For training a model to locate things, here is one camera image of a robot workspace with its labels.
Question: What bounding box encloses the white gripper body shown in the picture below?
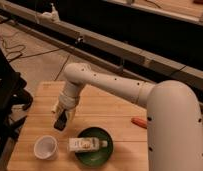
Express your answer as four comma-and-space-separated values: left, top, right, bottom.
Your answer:
59, 82, 83, 109

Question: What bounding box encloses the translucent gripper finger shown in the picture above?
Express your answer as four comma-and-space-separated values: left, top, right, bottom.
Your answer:
66, 108, 76, 124
51, 101, 63, 115

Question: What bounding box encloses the black eraser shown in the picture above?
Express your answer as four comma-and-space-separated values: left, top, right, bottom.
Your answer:
54, 112, 67, 131

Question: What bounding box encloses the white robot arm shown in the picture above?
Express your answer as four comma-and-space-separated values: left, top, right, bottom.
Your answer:
53, 63, 203, 171

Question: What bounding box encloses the white ceramic cup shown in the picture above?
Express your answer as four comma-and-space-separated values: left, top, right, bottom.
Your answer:
33, 135, 58, 160

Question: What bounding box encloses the white lotion tube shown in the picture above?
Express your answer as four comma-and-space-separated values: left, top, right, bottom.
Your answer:
68, 137, 108, 153

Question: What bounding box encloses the green plate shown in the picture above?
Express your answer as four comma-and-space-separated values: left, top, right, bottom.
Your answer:
75, 127, 114, 167

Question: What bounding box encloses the black chair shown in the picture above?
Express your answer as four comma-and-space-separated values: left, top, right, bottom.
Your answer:
0, 38, 34, 168

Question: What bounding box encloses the black floor cable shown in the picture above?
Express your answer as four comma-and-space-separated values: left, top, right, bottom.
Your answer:
8, 36, 84, 64

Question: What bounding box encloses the white object on rail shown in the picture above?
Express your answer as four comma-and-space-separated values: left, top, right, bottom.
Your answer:
41, 4, 60, 22

